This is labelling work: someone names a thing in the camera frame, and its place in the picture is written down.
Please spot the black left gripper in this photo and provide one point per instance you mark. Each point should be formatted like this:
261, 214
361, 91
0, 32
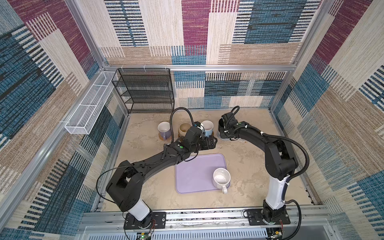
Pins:
211, 145

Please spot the white wire mesh wall basket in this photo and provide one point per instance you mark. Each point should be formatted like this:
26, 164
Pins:
86, 114

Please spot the light blue handled mug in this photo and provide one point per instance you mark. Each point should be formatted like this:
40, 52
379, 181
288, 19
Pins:
208, 128

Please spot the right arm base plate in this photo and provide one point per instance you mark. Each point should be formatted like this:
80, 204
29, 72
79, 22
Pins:
260, 217

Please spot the aluminium front rail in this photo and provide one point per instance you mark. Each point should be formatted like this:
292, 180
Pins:
212, 224

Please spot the lavender mug white inside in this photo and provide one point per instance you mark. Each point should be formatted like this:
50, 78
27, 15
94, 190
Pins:
164, 127

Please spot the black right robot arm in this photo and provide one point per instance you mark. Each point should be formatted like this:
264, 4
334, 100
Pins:
280, 159

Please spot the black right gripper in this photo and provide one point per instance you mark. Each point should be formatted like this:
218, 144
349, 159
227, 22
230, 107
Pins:
222, 135

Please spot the tan wicker round coaster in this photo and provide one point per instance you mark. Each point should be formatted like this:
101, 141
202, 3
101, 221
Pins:
164, 136

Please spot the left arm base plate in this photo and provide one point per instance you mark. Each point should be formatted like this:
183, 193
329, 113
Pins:
153, 219

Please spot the black wire mesh shelf rack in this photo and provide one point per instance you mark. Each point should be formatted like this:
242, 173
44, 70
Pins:
145, 90

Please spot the black ceramic mug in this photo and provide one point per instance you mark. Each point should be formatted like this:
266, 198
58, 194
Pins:
221, 124

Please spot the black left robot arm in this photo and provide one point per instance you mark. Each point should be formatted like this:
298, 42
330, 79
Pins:
125, 185

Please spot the white ceramic mug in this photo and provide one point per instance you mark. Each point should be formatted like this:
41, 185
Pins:
222, 179

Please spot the lavender plastic tray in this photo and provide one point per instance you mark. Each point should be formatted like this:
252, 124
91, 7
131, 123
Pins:
196, 174

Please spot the beige ceramic mug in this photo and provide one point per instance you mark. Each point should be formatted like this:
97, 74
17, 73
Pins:
183, 129

